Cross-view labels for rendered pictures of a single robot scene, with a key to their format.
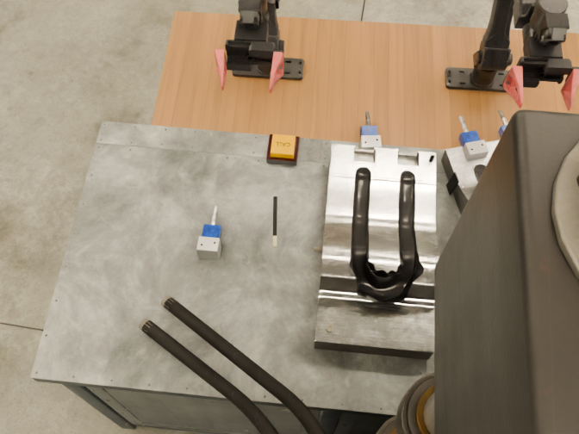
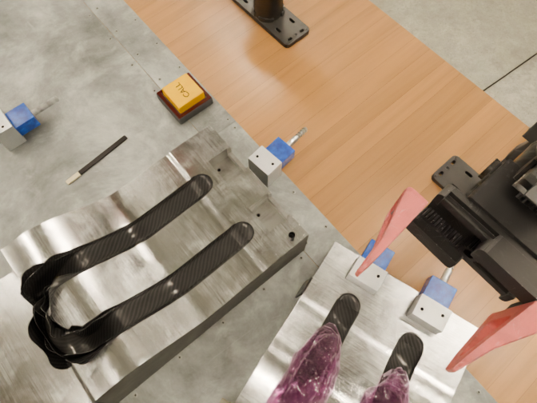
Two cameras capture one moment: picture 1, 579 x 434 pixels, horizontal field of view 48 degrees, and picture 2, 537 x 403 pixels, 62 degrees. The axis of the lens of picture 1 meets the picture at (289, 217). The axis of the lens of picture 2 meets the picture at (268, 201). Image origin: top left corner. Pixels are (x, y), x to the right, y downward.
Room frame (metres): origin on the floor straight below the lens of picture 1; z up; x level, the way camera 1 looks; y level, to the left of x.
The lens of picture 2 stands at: (0.68, -0.47, 1.56)
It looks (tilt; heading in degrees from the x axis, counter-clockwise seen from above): 68 degrees down; 44
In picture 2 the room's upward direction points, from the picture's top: 1 degrees clockwise
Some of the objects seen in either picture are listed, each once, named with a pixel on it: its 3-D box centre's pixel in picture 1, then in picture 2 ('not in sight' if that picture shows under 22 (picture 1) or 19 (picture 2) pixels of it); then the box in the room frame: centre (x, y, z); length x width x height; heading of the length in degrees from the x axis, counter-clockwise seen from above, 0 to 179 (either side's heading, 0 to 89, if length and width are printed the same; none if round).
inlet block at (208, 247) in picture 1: (212, 230); (27, 116); (0.70, 0.19, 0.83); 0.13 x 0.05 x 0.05; 174
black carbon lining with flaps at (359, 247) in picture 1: (386, 227); (137, 265); (0.66, -0.22, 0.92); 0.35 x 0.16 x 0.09; 174
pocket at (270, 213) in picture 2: (407, 161); (269, 215); (0.87, -0.29, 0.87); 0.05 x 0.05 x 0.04; 84
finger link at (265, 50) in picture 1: (265, 72); not in sight; (0.88, 0.05, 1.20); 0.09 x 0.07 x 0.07; 176
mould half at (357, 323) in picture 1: (378, 242); (133, 274); (0.65, -0.21, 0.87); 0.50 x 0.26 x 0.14; 174
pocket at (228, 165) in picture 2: (364, 158); (229, 169); (0.88, -0.19, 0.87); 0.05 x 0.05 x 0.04; 84
